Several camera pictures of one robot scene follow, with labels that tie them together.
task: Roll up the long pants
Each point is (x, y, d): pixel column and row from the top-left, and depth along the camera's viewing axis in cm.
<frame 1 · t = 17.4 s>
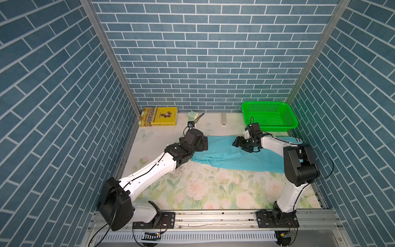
left hand: (203, 140, 81), fingers open
right hand: (237, 145, 98), fingers open
teal long pants: (221, 150, 101), point 2 cm above the table
green plastic basket: (271, 116, 122), on the table
yellow book: (158, 116, 117), point 3 cm above the table
pale green tape dispenser: (192, 116, 116), point 5 cm above the table

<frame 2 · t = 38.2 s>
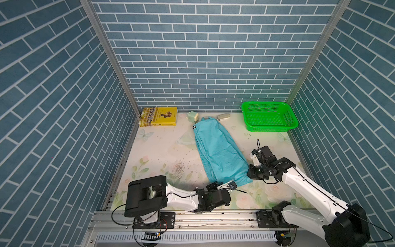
left hand: (225, 187, 82), fingers closed
right hand: (248, 174, 81), fingers closed
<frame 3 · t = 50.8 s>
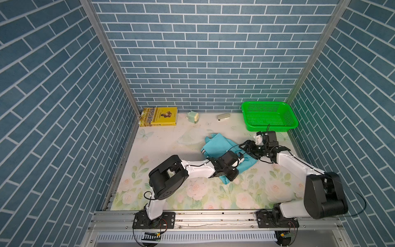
left hand: (240, 175, 86), fingers open
right hand: (243, 148, 89), fingers open
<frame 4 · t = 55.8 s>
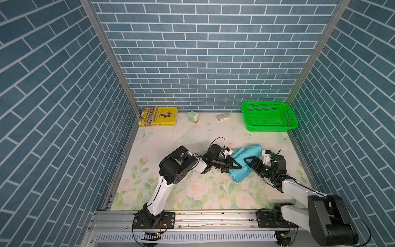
left hand: (242, 171, 84), fingers open
right hand: (249, 163, 89), fingers open
teal long pants: (239, 155, 91), point 8 cm above the table
the other named things where they were.

